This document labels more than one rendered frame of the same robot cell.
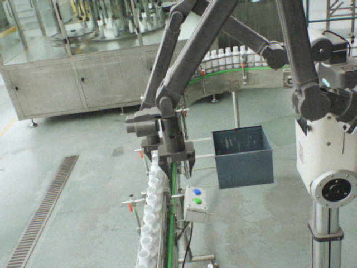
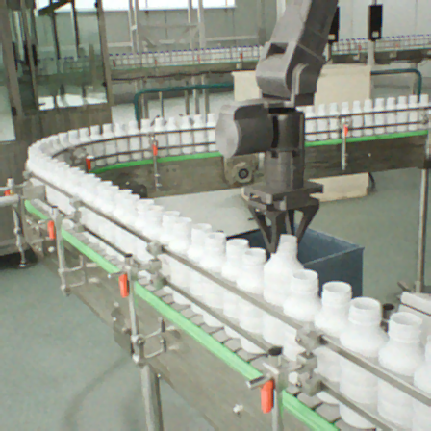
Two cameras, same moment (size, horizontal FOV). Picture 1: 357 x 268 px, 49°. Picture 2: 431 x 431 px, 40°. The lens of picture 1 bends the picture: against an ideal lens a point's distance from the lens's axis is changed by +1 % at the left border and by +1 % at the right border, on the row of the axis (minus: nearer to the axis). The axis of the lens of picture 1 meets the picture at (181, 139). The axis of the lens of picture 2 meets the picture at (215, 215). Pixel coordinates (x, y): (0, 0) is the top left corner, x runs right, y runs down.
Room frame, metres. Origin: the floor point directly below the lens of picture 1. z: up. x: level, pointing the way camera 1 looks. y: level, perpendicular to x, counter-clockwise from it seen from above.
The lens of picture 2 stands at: (0.85, 0.68, 1.49)
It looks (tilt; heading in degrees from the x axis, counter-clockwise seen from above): 17 degrees down; 324
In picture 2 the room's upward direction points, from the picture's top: 3 degrees counter-clockwise
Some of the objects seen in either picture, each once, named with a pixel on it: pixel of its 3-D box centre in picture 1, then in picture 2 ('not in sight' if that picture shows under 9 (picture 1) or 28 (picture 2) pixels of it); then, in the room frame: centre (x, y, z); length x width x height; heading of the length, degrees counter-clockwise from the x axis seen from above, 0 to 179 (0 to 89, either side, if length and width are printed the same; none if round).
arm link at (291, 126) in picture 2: not in sight; (281, 131); (1.45, 0.12, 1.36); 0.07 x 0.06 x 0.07; 84
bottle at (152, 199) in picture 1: (155, 214); (403, 380); (1.22, 0.15, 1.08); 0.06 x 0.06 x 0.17
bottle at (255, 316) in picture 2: not in sight; (256, 300); (1.51, 0.13, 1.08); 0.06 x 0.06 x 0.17
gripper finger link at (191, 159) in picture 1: (184, 163); not in sight; (0.97, 0.00, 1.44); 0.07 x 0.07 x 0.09; 85
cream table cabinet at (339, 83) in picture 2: not in sight; (300, 134); (4.75, -3.20, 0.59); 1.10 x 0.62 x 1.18; 67
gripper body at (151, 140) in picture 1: (152, 137); (284, 172); (1.45, 0.12, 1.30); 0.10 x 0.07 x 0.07; 85
